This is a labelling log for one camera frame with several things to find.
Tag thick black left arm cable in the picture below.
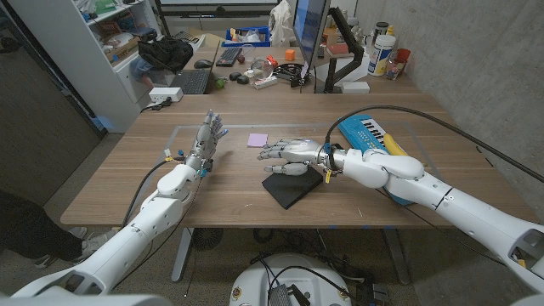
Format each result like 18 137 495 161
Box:
121 156 186 229

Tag purple sticky note pad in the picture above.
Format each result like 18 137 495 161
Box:
247 133 269 149

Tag blue plastic bin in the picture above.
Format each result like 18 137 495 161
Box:
221 25 272 48

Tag white wipes canister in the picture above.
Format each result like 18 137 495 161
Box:
367 34 397 77

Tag black photo album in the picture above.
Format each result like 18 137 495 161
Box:
261 164 324 210

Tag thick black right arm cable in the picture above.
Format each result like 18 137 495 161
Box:
325 104 544 184

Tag white shelf unit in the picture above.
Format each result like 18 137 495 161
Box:
8 0 162 133

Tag blue toy piano keyboard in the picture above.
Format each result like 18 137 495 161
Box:
337 113 420 207

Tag white box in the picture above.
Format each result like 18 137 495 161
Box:
341 81 371 94

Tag black computer keyboard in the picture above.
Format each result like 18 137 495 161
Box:
215 46 243 68

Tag black round fan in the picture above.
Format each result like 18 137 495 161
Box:
191 228 224 251

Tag white plastic bag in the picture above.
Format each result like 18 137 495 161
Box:
269 0 295 47

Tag black round wire rack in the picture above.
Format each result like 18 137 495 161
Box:
274 62 311 88

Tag white power strip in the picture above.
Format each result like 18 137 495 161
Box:
148 87 184 104

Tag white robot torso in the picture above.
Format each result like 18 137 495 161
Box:
229 253 353 306

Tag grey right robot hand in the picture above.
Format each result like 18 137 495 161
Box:
257 138 331 177

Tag black laptop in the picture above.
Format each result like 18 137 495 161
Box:
169 40 222 95

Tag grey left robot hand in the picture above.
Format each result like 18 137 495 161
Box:
184 110 230 171

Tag yellow toy banana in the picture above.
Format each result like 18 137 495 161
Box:
383 133 409 157

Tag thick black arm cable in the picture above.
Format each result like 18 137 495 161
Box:
121 156 186 229
325 104 544 184

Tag person leg black trousers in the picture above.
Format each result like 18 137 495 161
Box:
0 186 86 263

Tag clear glass bowl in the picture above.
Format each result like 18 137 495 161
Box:
249 58 275 81

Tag red cup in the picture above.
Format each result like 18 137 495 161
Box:
394 48 412 69

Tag black backpack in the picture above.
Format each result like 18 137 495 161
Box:
138 37 195 74

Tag grey table leg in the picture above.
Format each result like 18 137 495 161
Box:
171 228 195 283
382 229 411 285

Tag computer monitor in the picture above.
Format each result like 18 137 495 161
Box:
292 0 332 71

